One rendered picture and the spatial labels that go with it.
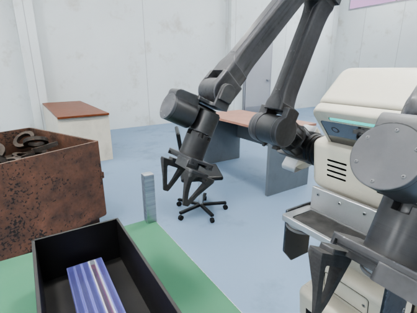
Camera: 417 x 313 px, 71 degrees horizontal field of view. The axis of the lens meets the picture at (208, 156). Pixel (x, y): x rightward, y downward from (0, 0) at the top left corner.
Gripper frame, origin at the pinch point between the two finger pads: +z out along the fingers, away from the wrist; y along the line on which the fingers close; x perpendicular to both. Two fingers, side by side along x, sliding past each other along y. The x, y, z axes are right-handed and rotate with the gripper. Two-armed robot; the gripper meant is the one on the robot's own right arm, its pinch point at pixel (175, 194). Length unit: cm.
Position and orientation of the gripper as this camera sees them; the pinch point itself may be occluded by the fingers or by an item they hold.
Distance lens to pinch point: 65.9
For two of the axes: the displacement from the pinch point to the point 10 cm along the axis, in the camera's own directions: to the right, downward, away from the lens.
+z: -3.7, 9.3, 0.3
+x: 7.6, 2.8, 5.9
